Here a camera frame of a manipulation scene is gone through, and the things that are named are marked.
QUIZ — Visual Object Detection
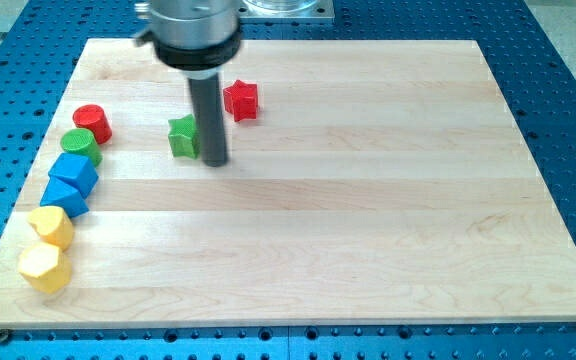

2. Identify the green star block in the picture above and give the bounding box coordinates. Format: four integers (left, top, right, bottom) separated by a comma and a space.
168, 114, 199, 159

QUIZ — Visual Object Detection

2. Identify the light wooden board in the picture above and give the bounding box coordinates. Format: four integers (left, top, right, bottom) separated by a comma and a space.
0, 39, 576, 329

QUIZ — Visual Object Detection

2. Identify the red star block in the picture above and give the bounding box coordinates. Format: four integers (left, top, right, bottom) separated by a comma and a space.
223, 80, 258, 122

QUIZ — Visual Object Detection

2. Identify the red cylinder block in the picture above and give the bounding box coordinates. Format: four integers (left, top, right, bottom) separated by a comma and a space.
72, 104, 112, 144

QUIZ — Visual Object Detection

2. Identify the blue triangle block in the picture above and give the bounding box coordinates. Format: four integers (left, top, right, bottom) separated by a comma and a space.
40, 178, 89, 218

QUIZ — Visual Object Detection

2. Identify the green cylinder block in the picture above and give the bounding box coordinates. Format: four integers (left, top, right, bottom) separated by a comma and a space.
60, 128, 103, 167

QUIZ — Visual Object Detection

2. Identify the yellow heart block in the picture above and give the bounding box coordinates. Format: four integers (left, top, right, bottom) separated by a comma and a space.
27, 205, 75, 250

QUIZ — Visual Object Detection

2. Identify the yellow hexagon block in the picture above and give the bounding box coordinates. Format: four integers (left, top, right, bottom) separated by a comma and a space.
17, 242, 72, 294

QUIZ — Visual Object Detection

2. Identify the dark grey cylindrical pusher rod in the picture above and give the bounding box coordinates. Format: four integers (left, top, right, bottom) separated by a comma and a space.
187, 69, 228, 167

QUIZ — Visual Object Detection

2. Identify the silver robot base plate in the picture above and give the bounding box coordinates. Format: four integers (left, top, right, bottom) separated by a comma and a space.
238, 0, 335, 24

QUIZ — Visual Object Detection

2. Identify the blue cube block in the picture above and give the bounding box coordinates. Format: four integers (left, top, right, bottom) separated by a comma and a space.
48, 153, 99, 199

